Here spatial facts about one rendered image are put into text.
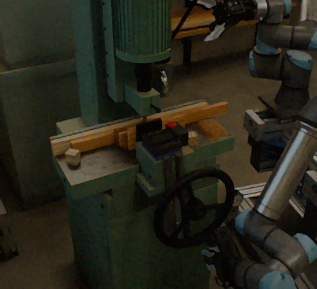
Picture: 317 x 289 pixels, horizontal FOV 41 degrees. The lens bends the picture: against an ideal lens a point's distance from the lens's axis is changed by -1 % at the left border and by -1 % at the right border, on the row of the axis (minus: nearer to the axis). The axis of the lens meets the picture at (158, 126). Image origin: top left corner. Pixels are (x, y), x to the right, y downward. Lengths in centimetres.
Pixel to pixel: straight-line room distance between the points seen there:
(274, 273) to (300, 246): 11
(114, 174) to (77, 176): 11
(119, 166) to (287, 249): 55
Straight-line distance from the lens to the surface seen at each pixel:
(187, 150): 130
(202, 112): 158
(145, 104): 138
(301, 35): 147
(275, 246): 115
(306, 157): 116
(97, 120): 162
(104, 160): 137
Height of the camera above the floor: 167
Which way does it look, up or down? 30 degrees down
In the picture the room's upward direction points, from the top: straight up
